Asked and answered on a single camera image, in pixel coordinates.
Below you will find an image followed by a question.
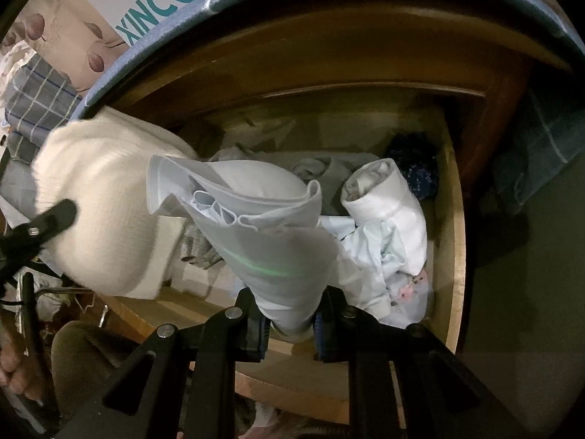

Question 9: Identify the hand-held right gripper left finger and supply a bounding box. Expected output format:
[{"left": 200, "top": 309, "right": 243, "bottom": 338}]
[{"left": 55, "top": 286, "right": 270, "bottom": 439}]

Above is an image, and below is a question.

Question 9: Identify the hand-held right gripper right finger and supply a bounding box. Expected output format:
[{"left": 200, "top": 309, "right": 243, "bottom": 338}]
[{"left": 313, "top": 288, "right": 519, "bottom": 439}]

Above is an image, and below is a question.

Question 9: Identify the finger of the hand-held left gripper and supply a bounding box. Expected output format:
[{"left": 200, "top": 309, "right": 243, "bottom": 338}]
[{"left": 0, "top": 199, "right": 78, "bottom": 263}]

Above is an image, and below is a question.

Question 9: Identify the cream knit cloth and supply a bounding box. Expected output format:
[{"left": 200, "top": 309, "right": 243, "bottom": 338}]
[{"left": 33, "top": 106, "right": 202, "bottom": 300}]

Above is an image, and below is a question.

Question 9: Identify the pale blue white underwear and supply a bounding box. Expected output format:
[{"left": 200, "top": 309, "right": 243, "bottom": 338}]
[{"left": 146, "top": 154, "right": 339, "bottom": 337}]

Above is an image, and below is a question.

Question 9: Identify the white cloth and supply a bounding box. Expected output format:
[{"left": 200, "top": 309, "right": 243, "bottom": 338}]
[{"left": 342, "top": 158, "right": 428, "bottom": 275}]

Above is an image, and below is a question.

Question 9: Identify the wooden drawer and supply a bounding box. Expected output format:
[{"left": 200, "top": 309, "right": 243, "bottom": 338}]
[{"left": 98, "top": 82, "right": 467, "bottom": 426}]

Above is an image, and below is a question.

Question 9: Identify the floral underwear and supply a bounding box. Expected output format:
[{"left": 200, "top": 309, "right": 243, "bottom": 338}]
[{"left": 386, "top": 270, "right": 433, "bottom": 325}]

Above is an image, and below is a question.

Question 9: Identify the person's left hand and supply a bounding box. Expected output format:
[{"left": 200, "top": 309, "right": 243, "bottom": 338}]
[{"left": 0, "top": 329, "right": 44, "bottom": 403}]

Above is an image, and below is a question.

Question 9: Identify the light blue cloth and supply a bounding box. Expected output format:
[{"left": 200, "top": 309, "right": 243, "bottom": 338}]
[{"left": 320, "top": 217, "right": 407, "bottom": 321}]

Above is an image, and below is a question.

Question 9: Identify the grey streaked cloth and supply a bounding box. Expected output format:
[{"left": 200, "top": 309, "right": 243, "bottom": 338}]
[{"left": 180, "top": 226, "right": 227, "bottom": 270}]

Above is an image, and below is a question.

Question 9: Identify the grey plaid cloth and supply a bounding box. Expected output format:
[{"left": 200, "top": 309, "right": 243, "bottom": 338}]
[{"left": 0, "top": 52, "right": 85, "bottom": 161}]

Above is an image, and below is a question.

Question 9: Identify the floral printed sheet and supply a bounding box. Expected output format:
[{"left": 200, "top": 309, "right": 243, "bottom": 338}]
[{"left": 0, "top": 0, "right": 124, "bottom": 97}]

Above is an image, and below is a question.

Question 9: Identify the dark blue glittery ball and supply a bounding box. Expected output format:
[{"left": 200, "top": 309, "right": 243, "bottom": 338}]
[{"left": 384, "top": 132, "right": 439, "bottom": 199}]

